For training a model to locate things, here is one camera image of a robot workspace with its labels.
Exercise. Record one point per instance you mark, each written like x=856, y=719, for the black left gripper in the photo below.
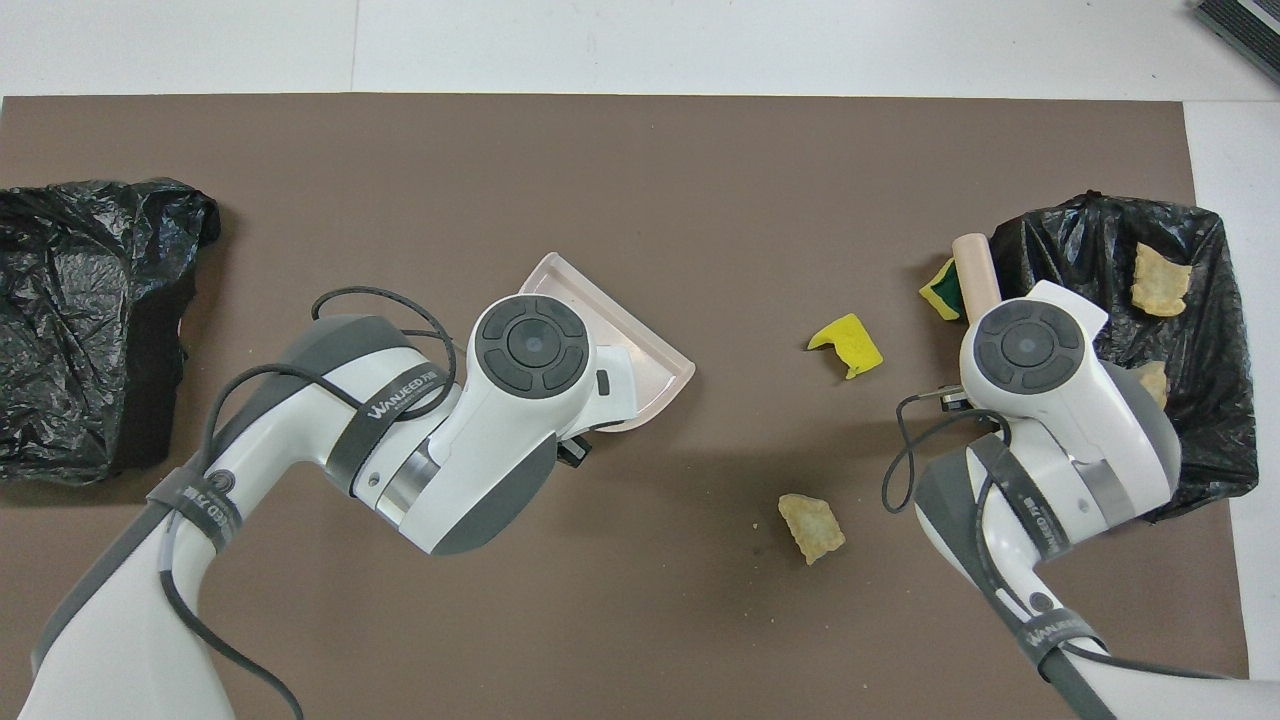
x=571, y=452

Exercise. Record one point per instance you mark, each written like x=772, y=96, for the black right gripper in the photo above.
x=955, y=398

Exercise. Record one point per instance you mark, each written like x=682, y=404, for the beige plastic dustpan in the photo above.
x=655, y=365

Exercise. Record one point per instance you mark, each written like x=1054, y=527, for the beige brush black bristles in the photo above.
x=975, y=275

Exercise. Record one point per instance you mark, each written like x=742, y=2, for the oval beige chunk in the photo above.
x=1155, y=385

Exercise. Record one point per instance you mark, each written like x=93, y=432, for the jagged beige chunk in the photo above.
x=1160, y=282

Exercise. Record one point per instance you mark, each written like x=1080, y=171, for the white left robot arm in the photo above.
x=480, y=430

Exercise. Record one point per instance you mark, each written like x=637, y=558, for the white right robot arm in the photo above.
x=1060, y=400

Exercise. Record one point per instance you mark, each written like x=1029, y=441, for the black bag lined bin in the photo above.
x=1210, y=420
x=70, y=300

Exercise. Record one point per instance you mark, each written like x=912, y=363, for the green yellow sponge piece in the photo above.
x=940, y=295

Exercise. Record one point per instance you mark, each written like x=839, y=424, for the notched yellow sponge piece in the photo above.
x=850, y=345

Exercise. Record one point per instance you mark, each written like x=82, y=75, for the pale beige foam chunk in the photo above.
x=811, y=527

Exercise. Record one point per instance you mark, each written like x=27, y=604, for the brown table mat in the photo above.
x=300, y=150

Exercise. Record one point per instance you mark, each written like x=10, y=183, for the dark grey ribbed device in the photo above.
x=1245, y=25

